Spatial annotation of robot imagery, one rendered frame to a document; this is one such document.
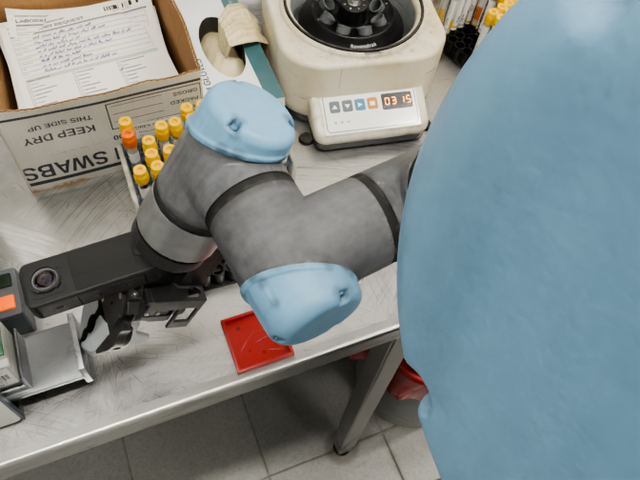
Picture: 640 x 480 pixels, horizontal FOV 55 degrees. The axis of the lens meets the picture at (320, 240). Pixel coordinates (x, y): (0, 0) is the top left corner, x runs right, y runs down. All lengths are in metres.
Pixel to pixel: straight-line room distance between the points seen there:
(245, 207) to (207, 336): 0.33
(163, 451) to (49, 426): 0.89
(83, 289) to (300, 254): 0.22
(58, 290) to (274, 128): 0.24
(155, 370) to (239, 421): 0.89
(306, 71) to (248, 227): 0.45
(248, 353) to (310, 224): 0.33
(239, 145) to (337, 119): 0.44
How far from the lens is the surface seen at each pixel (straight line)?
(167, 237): 0.52
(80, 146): 0.83
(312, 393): 1.64
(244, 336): 0.74
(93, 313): 0.67
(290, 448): 1.60
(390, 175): 0.46
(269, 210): 0.43
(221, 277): 0.75
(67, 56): 0.95
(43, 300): 0.57
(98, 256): 0.58
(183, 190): 0.48
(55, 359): 0.72
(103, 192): 0.86
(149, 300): 0.59
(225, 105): 0.45
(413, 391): 1.28
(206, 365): 0.73
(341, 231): 0.43
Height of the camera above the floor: 1.56
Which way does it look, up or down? 58 degrees down
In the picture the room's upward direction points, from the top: 9 degrees clockwise
